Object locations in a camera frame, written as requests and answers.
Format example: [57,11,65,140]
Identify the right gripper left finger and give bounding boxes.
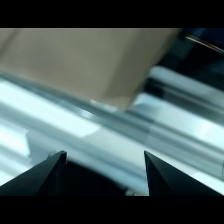
[0,150,68,197]

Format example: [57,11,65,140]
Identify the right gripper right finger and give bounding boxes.
[143,150,224,197]

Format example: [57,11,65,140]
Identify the brown trousers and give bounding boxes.
[0,28,181,110]

